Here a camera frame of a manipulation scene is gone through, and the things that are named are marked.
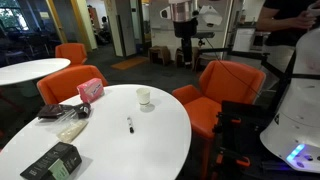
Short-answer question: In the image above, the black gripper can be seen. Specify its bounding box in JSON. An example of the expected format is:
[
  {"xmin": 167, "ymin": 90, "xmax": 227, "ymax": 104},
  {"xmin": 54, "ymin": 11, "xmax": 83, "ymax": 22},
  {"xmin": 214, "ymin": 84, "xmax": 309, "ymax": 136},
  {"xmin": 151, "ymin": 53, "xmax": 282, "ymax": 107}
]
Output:
[{"xmin": 173, "ymin": 18, "xmax": 198, "ymax": 68}]

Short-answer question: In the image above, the black and white marker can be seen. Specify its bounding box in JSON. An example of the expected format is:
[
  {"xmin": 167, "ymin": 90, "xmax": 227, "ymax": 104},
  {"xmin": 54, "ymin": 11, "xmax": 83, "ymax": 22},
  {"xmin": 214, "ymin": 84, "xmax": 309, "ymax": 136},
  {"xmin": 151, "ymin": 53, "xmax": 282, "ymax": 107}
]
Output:
[{"xmin": 127, "ymin": 117, "xmax": 134, "ymax": 134}]

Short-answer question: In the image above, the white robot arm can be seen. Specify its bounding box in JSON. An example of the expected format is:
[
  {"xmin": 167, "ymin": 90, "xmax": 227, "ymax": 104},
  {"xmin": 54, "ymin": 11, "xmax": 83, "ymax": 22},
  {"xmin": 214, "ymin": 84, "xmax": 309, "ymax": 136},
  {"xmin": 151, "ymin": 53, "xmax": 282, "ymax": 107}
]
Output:
[{"xmin": 159, "ymin": 0, "xmax": 222, "ymax": 68}]

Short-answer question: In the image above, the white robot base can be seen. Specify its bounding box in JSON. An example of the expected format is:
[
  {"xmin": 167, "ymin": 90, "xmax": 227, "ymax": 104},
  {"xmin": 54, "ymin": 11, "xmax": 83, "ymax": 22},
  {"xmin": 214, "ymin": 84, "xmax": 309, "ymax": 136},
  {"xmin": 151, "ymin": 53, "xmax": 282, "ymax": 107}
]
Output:
[{"xmin": 260, "ymin": 28, "xmax": 320, "ymax": 173}]

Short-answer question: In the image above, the white paper cup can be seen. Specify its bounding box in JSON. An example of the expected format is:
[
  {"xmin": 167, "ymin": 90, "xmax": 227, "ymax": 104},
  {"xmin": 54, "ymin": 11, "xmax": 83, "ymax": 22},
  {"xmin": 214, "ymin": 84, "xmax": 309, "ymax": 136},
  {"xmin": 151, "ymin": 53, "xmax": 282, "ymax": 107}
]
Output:
[{"xmin": 136, "ymin": 88, "xmax": 151, "ymax": 105}]

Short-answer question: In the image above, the wooden stool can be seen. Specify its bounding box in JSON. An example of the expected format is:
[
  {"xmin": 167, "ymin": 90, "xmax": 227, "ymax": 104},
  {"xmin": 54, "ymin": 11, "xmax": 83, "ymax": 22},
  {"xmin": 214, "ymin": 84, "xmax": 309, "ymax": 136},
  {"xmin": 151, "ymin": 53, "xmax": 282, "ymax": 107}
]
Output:
[{"xmin": 148, "ymin": 46, "xmax": 170, "ymax": 66}]

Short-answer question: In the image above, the orange armchair right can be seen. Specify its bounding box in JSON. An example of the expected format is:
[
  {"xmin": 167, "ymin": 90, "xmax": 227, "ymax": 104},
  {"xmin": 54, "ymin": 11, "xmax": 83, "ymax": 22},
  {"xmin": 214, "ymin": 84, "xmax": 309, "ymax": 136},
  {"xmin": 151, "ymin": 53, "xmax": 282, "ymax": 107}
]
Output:
[{"xmin": 172, "ymin": 60, "xmax": 266, "ymax": 180}]

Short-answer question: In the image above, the orange armchair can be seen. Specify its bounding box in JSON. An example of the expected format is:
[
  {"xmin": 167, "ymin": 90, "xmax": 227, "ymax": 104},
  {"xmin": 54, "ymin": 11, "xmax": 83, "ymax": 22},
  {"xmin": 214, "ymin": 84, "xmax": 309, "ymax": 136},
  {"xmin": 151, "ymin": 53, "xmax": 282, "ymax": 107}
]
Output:
[
  {"xmin": 172, "ymin": 60, "xmax": 266, "ymax": 180},
  {"xmin": 37, "ymin": 65, "xmax": 108, "ymax": 104},
  {"xmin": 55, "ymin": 43, "xmax": 87, "ymax": 66}
]

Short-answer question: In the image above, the person in black shirt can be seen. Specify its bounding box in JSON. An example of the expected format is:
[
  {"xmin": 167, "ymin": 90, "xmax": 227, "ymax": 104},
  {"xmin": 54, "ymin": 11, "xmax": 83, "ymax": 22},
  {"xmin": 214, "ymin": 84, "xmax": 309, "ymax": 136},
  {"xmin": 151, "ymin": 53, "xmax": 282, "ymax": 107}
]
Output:
[{"xmin": 255, "ymin": 0, "xmax": 320, "ymax": 73}]

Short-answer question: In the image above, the pink tissue pack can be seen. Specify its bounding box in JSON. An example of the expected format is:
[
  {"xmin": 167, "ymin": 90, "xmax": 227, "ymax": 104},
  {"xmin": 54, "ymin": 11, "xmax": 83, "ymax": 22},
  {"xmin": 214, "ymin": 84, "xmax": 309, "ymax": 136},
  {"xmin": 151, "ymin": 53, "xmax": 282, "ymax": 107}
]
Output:
[{"xmin": 77, "ymin": 78, "xmax": 104, "ymax": 103}]

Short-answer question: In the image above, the orange armchair far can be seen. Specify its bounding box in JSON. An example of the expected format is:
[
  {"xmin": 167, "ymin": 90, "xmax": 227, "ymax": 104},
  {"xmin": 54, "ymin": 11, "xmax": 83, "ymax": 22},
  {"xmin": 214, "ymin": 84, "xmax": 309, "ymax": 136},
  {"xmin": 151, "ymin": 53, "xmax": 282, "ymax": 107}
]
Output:
[{"xmin": 55, "ymin": 43, "xmax": 87, "ymax": 66}]

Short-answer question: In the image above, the small black wrapper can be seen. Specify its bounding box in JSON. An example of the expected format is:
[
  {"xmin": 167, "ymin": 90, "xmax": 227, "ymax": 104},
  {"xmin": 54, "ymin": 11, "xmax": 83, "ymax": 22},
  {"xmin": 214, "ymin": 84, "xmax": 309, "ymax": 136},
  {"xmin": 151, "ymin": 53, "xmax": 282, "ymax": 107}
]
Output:
[{"xmin": 74, "ymin": 103, "xmax": 91, "ymax": 119}]

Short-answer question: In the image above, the orange armchair left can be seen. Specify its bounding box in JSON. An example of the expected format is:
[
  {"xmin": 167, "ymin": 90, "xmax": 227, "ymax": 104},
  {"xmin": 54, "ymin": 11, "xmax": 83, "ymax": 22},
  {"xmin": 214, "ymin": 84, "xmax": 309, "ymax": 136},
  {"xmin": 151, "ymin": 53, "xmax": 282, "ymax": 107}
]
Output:
[{"xmin": 37, "ymin": 65, "xmax": 108, "ymax": 104}]

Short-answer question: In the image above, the black equipment cart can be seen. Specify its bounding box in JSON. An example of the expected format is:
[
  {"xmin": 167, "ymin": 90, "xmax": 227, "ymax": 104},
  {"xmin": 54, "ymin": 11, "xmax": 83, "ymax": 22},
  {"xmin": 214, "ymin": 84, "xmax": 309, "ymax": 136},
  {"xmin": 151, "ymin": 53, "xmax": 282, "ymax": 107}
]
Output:
[{"xmin": 211, "ymin": 101, "xmax": 275, "ymax": 180}]

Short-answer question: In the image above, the clear bag of white grains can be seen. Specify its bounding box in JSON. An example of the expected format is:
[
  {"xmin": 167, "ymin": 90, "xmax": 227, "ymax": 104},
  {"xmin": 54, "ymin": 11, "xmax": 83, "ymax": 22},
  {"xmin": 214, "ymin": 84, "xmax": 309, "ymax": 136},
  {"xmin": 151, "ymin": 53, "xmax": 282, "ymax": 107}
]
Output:
[{"xmin": 57, "ymin": 120, "xmax": 88, "ymax": 143}]

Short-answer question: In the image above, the dark brown snack packet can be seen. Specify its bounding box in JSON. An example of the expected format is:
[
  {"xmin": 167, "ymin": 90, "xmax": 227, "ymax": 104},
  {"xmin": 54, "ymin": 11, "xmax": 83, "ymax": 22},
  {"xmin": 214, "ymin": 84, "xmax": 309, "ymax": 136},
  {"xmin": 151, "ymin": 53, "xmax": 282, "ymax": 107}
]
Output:
[{"xmin": 37, "ymin": 104, "xmax": 72, "ymax": 119}]

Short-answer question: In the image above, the black and green box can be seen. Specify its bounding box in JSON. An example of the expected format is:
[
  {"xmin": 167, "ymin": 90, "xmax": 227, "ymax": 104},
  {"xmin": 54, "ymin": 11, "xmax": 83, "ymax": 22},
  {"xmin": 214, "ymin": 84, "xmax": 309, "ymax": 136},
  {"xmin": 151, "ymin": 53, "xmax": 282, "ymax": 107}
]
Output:
[{"xmin": 20, "ymin": 142, "xmax": 82, "ymax": 180}]

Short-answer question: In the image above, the white round side table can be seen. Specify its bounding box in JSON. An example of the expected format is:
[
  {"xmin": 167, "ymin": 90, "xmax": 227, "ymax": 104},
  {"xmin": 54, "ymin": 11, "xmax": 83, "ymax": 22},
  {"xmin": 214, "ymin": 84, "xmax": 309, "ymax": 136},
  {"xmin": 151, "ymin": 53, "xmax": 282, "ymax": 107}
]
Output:
[{"xmin": 0, "ymin": 58, "xmax": 71, "ymax": 97}]

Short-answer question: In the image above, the black cable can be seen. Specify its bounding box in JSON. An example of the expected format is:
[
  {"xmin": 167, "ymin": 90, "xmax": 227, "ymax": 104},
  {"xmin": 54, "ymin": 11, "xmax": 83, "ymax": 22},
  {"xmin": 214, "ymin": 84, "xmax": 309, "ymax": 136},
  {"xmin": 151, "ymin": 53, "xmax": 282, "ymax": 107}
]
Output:
[{"xmin": 203, "ymin": 37, "xmax": 261, "ymax": 98}]

